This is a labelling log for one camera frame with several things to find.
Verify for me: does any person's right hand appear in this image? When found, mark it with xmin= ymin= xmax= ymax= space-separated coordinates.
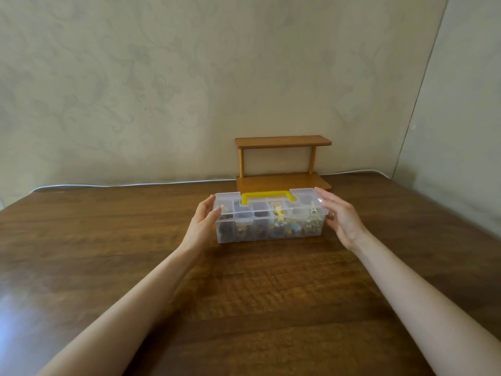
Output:
xmin=314 ymin=186 xmax=371 ymax=253

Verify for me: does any person's left hand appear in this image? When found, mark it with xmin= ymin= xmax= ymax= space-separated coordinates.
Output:
xmin=180 ymin=194 xmax=223 ymax=257

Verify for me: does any clear plastic compartment box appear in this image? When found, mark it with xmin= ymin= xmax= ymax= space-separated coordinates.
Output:
xmin=213 ymin=187 xmax=329 ymax=244

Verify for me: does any person's right forearm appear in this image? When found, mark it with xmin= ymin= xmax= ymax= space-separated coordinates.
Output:
xmin=351 ymin=232 xmax=501 ymax=376

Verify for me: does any person's left forearm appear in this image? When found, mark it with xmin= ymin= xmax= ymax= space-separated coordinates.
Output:
xmin=37 ymin=246 xmax=196 ymax=376

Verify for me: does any small wooden shelf rack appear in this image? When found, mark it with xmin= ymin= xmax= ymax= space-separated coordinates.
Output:
xmin=234 ymin=135 xmax=332 ymax=194

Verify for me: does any white cable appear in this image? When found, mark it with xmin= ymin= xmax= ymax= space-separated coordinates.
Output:
xmin=31 ymin=168 xmax=392 ymax=192

